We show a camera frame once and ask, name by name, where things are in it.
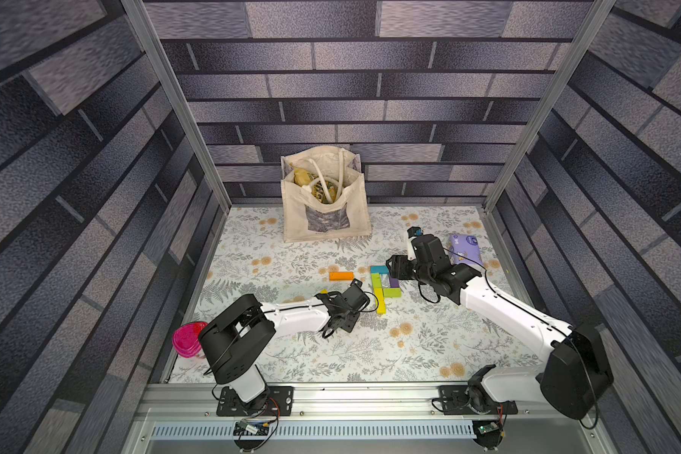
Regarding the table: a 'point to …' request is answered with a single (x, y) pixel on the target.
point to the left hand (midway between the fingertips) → (348, 313)
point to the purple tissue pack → (465, 245)
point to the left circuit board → (245, 427)
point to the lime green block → (392, 292)
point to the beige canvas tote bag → (323, 195)
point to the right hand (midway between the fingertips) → (394, 259)
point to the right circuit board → (486, 428)
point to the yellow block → (381, 305)
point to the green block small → (376, 280)
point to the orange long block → (341, 275)
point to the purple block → (393, 283)
